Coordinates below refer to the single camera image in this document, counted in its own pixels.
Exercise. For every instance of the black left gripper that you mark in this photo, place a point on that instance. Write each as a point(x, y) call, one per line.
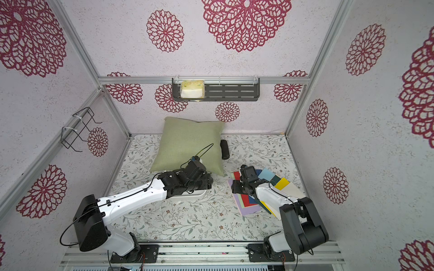
point(207, 182)

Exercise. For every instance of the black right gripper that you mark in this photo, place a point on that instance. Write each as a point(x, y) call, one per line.
point(239, 184)

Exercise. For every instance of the dark green envelope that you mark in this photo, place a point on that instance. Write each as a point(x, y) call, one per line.
point(265, 192)

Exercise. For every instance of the cream white envelope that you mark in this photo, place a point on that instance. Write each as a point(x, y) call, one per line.
point(289, 189)

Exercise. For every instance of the yellow envelope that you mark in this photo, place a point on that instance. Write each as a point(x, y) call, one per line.
point(281, 183)

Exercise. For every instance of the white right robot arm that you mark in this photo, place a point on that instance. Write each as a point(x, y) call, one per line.
point(302, 227)

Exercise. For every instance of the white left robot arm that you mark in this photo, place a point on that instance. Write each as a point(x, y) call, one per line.
point(93, 221)

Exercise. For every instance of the white plastic storage box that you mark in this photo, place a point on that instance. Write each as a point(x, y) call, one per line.
point(190, 196)

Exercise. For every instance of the light green envelope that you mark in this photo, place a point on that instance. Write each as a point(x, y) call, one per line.
point(236, 197)

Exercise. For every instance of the light blue envelope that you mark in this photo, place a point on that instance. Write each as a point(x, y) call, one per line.
point(266, 174)

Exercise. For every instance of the dark blue envelope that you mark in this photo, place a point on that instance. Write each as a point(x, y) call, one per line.
point(252, 200)

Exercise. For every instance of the red envelope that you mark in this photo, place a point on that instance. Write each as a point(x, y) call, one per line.
point(244, 199)

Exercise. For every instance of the lilac envelope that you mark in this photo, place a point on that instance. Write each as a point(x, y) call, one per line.
point(256, 208)

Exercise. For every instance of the small black cylinder object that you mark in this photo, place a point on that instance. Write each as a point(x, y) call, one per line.
point(225, 149)

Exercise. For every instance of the green square pillow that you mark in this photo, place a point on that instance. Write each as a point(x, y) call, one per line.
point(182, 139)

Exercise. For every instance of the yellow white sponge block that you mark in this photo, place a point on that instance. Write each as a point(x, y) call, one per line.
point(193, 89)

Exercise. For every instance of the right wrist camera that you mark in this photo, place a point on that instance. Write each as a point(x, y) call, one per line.
point(248, 174)

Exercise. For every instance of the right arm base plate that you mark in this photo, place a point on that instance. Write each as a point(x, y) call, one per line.
point(261, 252)

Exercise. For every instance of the aluminium front rail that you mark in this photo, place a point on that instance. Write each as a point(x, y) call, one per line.
point(204, 253)

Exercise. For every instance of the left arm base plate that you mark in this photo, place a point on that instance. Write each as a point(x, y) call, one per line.
point(145, 254)

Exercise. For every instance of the black wall shelf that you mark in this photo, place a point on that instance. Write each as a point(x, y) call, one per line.
point(221, 91)

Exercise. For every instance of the black wire wall rack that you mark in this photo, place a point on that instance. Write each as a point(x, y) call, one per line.
point(70, 134)

